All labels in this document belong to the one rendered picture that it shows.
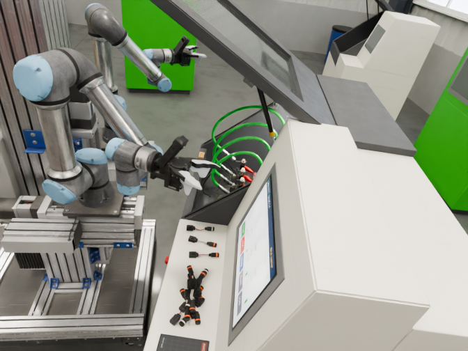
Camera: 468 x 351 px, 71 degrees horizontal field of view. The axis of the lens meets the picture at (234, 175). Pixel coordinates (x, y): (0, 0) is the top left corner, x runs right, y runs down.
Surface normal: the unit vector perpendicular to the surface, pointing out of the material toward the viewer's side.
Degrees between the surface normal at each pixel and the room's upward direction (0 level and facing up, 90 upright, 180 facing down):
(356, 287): 0
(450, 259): 0
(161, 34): 90
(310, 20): 90
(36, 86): 83
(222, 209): 90
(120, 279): 0
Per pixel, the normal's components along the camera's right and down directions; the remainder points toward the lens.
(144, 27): 0.24, 0.61
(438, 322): 0.14, -0.79
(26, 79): -0.31, 0.42
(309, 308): -0.06, 0.59
